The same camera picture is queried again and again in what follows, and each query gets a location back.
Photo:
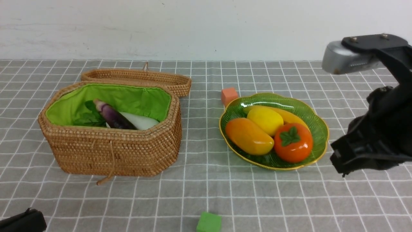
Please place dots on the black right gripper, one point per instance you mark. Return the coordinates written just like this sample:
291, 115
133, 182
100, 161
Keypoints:
381, 138

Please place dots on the orange persimmon green calyx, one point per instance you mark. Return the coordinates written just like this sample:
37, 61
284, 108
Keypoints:
293, 142

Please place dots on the yellow banana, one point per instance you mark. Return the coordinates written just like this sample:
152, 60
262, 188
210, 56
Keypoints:
287, 116

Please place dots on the yellow lemon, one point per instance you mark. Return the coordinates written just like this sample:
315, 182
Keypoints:
266, 118

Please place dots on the orange yellow mango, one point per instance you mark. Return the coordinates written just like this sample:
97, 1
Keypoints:
246, 138

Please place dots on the white radish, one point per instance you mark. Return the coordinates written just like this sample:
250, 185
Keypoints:
140, 122

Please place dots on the dark purple eggplant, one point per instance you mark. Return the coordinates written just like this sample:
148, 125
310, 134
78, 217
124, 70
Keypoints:
112, 117

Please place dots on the green leafy vegetable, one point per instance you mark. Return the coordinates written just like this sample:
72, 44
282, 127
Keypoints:
92, 118

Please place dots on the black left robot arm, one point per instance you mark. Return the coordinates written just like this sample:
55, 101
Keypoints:
31, 220

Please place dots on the green glass leaf plate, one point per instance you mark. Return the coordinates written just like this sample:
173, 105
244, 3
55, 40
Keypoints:
317, 126

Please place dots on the orange foam cube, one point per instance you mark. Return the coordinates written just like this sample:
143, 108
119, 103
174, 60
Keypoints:
228, 95

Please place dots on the grey checkered tablecloth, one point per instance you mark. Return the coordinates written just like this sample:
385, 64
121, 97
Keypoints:
207, 176

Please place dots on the green foam cube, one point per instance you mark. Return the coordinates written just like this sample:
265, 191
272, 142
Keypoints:
209, 222

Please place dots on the woven wicker basket lid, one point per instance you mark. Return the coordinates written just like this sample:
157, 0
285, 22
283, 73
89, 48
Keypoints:
179, 85

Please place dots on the woven wicker basket green lining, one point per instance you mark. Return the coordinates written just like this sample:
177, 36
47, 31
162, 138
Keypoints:
110, 151

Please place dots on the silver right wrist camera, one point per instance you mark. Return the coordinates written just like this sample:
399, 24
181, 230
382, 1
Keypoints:
367, 52

